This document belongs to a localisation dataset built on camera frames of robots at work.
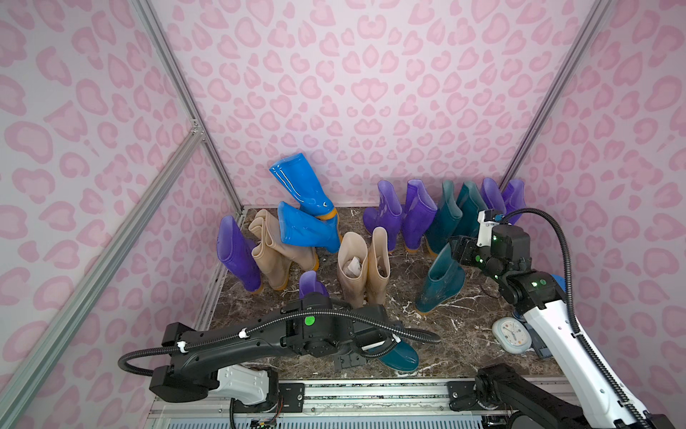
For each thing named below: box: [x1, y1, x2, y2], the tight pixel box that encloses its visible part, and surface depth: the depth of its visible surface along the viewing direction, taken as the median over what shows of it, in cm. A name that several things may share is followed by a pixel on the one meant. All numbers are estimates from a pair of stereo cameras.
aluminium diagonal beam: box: [0, 126, 206, 414], surface depth 66 cm
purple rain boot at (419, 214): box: [401, 178, 438, 253], surface depth 91 cm
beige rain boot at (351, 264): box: [336, 231, 369, 310], surface depth 80 cm
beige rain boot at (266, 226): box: [248, 209, 320, 271], surface depth 85 cm
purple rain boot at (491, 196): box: [480, 176, 507, 215], surface depth 92 cm
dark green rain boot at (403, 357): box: [368, 340, 419, 372], surface depth 78 cm
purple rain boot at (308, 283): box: [299, 269, 330, 300], surface depth 71 cm
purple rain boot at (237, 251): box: [216, 215, 262, 293], surface depth 78 cm
